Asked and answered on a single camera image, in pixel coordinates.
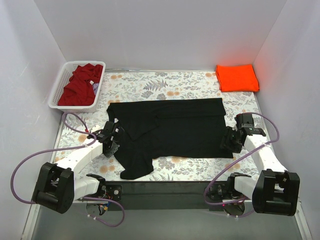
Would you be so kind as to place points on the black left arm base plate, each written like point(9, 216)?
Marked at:
point(110, 191)

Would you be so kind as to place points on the black t-shirt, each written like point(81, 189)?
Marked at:
point(190, 128)

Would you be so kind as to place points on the floral patterned table mat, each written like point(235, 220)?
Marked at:
point(118, 87)

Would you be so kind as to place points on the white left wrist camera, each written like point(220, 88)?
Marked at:
point(93, 129)

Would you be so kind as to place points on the aluminium front rail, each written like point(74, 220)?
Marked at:
point(262, 191)

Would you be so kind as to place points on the lavender garment in basket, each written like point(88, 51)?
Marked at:
point(95, 86)

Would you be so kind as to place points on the folded orange t-shirt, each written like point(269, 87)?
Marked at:
point(240, 78)

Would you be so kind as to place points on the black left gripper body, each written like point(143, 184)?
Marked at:
point(113, 136)

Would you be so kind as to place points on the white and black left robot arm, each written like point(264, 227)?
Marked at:
point(70, 167)

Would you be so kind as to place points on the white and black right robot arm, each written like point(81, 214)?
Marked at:
point(268, 166)

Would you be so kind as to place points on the red t-shirt in basket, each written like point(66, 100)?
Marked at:
point(80, 91)

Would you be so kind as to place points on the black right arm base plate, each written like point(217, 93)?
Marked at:
point(221, 191)

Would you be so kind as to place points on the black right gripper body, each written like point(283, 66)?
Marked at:
point(227, 139)

